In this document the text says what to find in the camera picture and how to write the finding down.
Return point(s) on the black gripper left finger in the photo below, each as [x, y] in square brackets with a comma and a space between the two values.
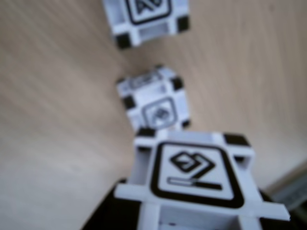
[108, 215]

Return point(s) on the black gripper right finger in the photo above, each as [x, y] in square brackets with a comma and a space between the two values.
[273, 225]

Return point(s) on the white cube nested diamond symbol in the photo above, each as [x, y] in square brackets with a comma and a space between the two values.
[192, 167]

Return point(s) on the white cube crossed symbol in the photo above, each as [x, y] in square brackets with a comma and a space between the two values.
[144, 14]

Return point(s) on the white cube zigzag symbol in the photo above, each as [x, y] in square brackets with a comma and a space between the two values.
[156, 112]

